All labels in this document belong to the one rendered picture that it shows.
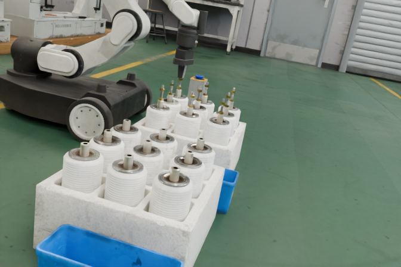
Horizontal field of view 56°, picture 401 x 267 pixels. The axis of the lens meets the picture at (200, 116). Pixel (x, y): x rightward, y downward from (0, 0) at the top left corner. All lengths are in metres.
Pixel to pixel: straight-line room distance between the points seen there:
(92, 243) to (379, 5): 6.04
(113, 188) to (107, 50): 1.01
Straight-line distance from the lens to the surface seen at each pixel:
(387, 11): 6.60
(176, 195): 0.87
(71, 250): 0.98
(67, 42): 4.30
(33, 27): 3.94
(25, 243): 1.11
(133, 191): 0.92
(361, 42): 6.55
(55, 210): 0.99
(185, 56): 1.60
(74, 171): 0.96
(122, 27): 1.75
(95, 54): 1.87
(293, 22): 6.47
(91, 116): 1.68
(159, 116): 1.42
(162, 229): 0.88
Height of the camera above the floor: 0.65
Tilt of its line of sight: 16 degrees down
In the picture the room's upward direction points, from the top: 10 degrees clockwise
